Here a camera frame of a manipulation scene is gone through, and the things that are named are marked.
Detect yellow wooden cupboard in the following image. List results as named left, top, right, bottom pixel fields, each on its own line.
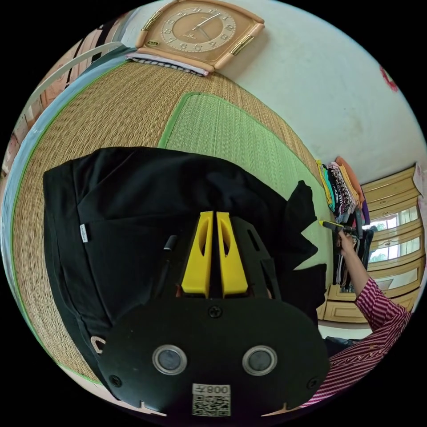
left=316, top=162, right=427, bottom=325

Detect black pants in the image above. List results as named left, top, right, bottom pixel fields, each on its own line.
left=42, top=146, right=328, bottom=385

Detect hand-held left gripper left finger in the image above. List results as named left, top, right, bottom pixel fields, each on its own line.
left=181, top=211, right=214, bottom=298

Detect dark hanging clothes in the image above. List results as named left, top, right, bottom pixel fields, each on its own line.
left=332, top=226, right=375, bottom=291

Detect pile of clothes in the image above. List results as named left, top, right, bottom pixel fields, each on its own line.
left=314, top=156, right=371, bottom=228

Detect beige square wall clock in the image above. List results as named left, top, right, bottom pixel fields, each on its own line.
left=134, top=0, right=266, bottom=73

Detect person's right hand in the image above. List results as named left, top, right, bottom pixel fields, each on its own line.
left=336, top=230, right=358, bottom=258

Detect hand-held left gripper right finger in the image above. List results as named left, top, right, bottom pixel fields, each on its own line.
left=216, top=212, right=249, bottom=298

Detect bed with woven mat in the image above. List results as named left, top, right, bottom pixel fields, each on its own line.
left=0, top=42, right=338, bottom=387

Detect striped folded cloth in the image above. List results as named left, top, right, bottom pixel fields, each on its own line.
left=125, top=52, right=210, bottom=78

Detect person's right forearm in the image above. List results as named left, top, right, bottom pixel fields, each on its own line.
left=341, top=247, right=411, bottom=334

